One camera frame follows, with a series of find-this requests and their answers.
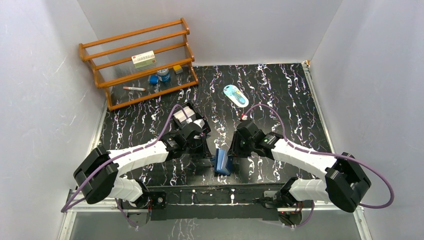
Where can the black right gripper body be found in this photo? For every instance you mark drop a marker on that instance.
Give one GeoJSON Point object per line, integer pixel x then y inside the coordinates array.
{"type": "Point", "coordinates": [246, 147]}

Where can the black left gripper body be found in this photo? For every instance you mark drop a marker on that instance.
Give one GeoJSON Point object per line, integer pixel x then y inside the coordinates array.
{"type": "Point", "coordinates": [205, 145]}

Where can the blue leather card holder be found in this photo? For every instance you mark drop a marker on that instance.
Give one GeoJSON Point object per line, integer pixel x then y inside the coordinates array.
{"type": "Point", "coordinates": [221, 162]}

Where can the black card box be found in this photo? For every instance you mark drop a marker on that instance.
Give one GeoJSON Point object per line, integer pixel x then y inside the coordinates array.
{"type": "Point", "coordinates": [207, 129]}

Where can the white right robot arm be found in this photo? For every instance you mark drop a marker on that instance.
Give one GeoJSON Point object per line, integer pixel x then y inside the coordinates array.
{"type": "Point", "coordinates": [338, 180]}

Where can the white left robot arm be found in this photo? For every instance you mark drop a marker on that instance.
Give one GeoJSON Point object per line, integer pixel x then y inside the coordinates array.
{"type": "Point", "coordinates": [99, 176]}

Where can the white card stack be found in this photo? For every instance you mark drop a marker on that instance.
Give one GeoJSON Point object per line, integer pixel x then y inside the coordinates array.
{"type": "Point", "coordinates": [184, 114]}

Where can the teal oval blister pack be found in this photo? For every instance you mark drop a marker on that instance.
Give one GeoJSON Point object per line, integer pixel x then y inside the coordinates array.
{"type": "Point", "coordinates": [236, 96]}

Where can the blue round tin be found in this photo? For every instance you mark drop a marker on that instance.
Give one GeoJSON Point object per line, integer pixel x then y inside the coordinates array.
{"type": "Point", "coordinates": [164, 75]}

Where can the yellow grey small block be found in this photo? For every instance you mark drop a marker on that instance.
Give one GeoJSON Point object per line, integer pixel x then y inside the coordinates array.
{"type": "Point", "coordinates": [177, 69]}

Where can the blue small cap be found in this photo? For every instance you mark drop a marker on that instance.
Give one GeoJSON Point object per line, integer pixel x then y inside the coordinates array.
{"type": "Point", "coordinates": [153, 79]}

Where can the orange white marker pen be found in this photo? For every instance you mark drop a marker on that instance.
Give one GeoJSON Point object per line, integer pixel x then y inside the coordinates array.
{"type": "Point", "coordinates": [134, 88]}

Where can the white green small box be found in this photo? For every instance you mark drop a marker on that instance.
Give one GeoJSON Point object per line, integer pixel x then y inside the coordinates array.
{"type": "Point", "coordinates": [144, 59]}

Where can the orange wooden shelf rack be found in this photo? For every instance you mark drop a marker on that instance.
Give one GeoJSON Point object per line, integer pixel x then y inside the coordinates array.
{"type": "Point", "coordinates": [109, 59]}

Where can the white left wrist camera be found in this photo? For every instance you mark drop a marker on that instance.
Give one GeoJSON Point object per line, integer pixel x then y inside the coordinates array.
{"type": "Point", "coordinates": [198, 123]}

